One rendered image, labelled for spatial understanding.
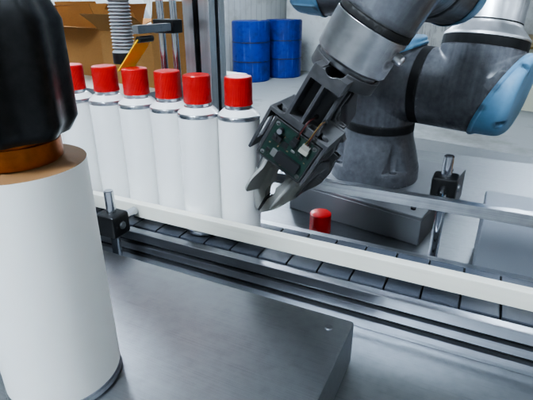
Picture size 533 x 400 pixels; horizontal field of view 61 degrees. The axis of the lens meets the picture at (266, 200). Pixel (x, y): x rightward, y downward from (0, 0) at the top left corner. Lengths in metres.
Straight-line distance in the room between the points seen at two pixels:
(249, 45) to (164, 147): 6.44
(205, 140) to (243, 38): 6.49
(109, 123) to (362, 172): 0.39
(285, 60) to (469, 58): 6.80
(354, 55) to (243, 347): 0.28
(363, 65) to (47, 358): 0.35
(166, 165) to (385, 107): 0.35
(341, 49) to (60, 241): 0.28
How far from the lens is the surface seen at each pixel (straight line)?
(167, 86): 0.59
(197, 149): 0.56
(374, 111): 0.74
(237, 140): 0.54
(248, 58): 7.04
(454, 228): 0.79
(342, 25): 0.44
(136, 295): 0.51
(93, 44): 2.67
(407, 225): 0.71
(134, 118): 0.62
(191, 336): 0.45
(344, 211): 0.75
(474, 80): 0.69
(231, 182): 0.56
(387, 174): 0.77
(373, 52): 0.43
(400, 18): 0.43
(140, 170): 0.64
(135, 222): 0.66
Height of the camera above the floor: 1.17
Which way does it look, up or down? 24 degrees down
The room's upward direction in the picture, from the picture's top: straight up
